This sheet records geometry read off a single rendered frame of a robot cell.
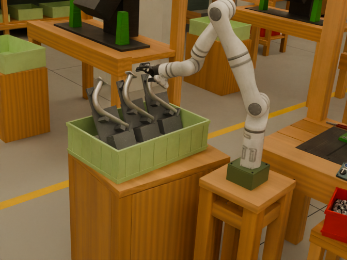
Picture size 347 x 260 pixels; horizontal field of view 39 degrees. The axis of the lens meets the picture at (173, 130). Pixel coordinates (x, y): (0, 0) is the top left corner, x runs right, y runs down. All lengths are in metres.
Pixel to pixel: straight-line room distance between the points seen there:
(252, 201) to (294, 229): 1.26
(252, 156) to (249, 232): 0.33
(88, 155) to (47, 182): 1.52
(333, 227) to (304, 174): 0.42
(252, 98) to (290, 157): 0.49
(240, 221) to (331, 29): 1.22
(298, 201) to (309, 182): 0.85
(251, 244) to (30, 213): 1.82
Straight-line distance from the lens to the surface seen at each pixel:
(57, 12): 8.45
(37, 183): 3.92
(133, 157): 2.29
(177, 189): 2.46
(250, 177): 2.18
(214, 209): 2.29
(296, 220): 3.32
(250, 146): 2.17
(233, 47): 2.04
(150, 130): 2.57
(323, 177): 2.37
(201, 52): 2.15
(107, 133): 2.48
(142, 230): 2.45
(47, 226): 3.43
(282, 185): 2.29
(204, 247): 2.42
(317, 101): 2.97
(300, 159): 2.44
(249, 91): 2.07
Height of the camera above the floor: 1.95
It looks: 24 degrees down
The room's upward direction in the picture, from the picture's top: 4 degrees clockwise
